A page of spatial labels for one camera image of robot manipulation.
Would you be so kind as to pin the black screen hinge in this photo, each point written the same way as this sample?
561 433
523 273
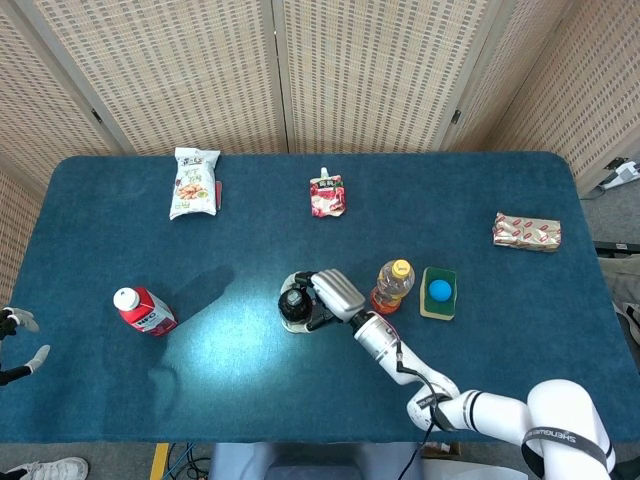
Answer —
456 117
96 116

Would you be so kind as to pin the white shoe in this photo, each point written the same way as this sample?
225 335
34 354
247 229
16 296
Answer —
50 469

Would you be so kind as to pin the yellow floor tape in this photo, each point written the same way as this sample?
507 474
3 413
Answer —
159 462

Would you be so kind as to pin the small cardboard box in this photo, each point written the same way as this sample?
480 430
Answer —
442 449

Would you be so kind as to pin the gold foil biscuit pack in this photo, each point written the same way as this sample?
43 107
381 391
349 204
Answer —
525 232

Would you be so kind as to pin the yellow green sponge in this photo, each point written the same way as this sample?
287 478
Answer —
428 277

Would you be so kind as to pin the blue table cloth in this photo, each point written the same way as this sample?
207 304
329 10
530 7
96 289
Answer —
250 385

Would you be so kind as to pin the white power strip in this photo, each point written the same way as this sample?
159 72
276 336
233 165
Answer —
622 174

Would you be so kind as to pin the blue ball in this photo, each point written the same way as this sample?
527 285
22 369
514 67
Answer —
440 291

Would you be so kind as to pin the orange drink bottle yellow cap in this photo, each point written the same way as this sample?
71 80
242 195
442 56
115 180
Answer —
395 285

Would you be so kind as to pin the red jelly pouch with spout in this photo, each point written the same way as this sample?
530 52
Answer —
327 197

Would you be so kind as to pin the black metal bar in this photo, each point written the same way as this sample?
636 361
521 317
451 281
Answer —
617 246

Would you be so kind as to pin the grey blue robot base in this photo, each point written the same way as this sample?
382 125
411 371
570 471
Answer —
300 462

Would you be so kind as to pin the red juice bottle white cap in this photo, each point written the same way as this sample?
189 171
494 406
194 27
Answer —
150 316

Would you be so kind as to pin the white peanut snack bag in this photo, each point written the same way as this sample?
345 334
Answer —
192 185

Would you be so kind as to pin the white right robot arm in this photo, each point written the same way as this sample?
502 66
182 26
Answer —
480 405

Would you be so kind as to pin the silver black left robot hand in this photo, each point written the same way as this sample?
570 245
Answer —
25 319

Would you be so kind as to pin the dark tea bottle black cap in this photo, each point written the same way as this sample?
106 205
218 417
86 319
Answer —
295 302

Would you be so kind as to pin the seated person in beige trousers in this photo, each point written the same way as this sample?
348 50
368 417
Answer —
622 280

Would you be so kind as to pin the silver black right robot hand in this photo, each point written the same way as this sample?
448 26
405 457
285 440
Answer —
337 292

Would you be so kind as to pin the woven folding screen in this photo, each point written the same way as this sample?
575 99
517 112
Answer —
200 75

